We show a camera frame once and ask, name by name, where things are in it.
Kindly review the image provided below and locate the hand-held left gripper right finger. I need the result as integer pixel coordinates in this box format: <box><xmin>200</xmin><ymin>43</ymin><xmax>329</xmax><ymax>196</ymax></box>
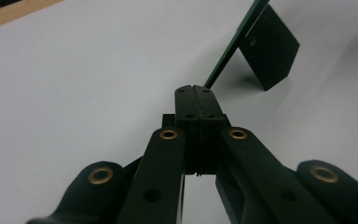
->
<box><xmin>193</xmin><ymin>85</ymin><xmax>231</xmax><ymax>175</ymax></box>

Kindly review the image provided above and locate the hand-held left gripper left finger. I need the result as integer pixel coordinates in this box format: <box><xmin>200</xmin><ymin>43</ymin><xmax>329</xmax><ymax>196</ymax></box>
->
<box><xmin>161</xmin><ymin>84</ymin><xmax>203</xmax><ymax>175</ymax></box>

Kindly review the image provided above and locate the black strip with two holes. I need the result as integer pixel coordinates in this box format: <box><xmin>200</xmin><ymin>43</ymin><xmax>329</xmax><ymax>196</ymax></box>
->
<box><xmin>202</xmin><ymin>0</ymin><xmax>301</xmax><ymax>91</ymax></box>

